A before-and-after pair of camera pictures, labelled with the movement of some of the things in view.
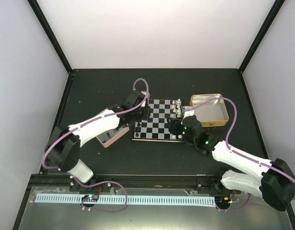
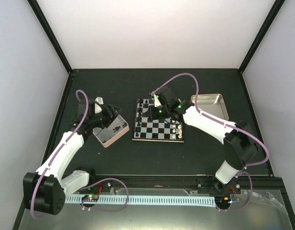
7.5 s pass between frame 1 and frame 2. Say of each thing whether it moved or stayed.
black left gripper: moved
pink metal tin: stayed
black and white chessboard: stayed
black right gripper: moved
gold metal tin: stayed
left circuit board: stayed
